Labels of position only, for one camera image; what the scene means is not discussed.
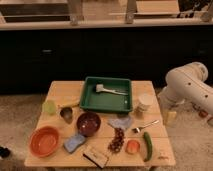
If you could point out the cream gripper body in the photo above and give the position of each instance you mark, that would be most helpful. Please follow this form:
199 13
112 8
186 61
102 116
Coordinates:
169 116

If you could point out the green pepper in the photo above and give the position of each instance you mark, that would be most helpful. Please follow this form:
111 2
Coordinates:
149 146

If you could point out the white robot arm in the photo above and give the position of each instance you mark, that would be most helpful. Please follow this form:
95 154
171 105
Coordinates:
183 83

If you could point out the metal cup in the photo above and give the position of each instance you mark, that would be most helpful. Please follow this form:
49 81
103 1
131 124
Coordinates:
66 114

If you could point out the light green cup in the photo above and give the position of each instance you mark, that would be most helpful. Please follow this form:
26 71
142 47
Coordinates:
49 107

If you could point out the white cylindrical container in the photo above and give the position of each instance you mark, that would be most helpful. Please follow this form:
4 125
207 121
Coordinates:
144 102

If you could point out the metal fork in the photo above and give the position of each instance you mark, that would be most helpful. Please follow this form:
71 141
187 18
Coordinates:
138 129

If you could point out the grey blue cloth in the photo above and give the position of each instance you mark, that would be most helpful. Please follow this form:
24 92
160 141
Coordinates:
123 123

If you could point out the bunch of dark grapes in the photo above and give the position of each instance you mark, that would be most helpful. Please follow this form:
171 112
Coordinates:
116 144

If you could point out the green plastic tray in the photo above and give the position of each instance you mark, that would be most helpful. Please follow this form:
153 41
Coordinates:
104 102

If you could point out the white spatula in tray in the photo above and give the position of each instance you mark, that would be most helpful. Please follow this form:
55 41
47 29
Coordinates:
100 88

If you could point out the wooden block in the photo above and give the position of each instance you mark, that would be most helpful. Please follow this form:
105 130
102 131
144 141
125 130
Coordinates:
96 156

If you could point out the dark red bowl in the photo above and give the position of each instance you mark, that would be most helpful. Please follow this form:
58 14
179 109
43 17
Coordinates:
88 123

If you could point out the blue sponge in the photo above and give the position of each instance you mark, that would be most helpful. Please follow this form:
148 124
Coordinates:
74 142

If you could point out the yellow banana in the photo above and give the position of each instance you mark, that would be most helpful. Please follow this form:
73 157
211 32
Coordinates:
70 104

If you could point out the orange bowl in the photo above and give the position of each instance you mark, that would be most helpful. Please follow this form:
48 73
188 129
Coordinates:
44 141

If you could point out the black object on floor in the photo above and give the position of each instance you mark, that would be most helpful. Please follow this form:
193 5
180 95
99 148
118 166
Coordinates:
4 152

